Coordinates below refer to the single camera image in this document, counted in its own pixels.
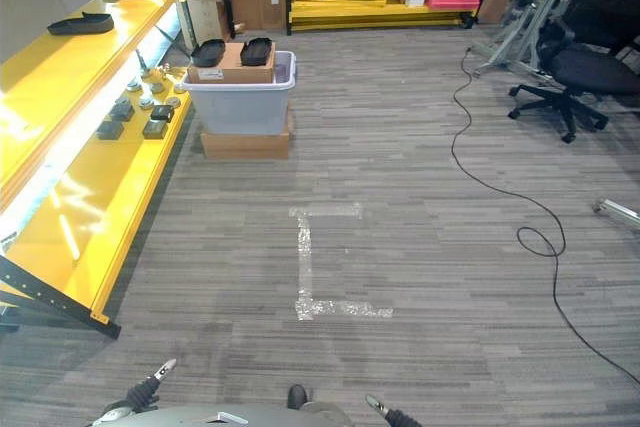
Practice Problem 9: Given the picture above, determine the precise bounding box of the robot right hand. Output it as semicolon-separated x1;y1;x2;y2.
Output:
364;393;424;427

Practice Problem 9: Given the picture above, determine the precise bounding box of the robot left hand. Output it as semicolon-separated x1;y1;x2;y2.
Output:
124;357;178;414

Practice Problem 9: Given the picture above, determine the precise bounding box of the flat cardboard box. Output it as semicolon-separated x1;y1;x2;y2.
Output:
200;105;295;161

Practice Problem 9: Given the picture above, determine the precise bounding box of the translucent grey plastic box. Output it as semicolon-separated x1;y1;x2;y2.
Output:
179;49;299;137

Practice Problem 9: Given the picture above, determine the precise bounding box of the long yellow metal shelf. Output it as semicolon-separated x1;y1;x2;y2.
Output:
0;0;197;341

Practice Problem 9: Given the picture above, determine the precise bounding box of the cardboard box with white label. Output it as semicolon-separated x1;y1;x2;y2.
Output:
186;42;277;86

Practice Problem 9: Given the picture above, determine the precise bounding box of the pale cardboard box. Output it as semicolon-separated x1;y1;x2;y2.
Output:
182;0;232;50

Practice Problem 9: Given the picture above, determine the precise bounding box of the robot grey torso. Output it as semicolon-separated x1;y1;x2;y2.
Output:
99;400;352;427

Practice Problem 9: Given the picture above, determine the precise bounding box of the robot dark foot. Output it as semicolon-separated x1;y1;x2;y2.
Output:
286;383;309;411

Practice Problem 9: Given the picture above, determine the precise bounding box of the aluminium profile bar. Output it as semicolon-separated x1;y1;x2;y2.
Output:
592;198;640;232

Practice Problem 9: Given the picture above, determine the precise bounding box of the tall silver metal part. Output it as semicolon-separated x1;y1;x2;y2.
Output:
134;48;153;80

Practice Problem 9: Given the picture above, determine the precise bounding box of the black office chair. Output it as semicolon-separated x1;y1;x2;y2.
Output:
507;0;640;144

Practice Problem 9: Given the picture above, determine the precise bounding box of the long black floor cable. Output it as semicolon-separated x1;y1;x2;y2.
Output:
450;45;640;389

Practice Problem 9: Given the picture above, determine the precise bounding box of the aluminium profile frame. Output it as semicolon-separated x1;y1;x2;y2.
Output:
470;0;594;82

